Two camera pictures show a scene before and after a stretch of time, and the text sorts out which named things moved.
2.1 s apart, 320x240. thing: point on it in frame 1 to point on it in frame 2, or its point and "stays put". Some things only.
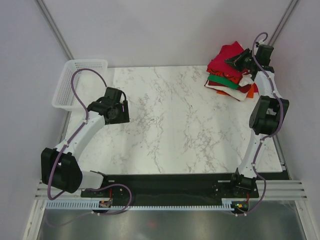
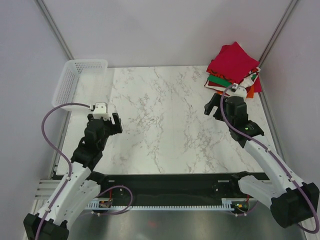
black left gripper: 124,117 to 116,127
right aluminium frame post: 272,41 stays put
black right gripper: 237,60 to 215,101
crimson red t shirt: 218,63 stays put
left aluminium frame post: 53,28 stays put
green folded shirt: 224,81 stays put
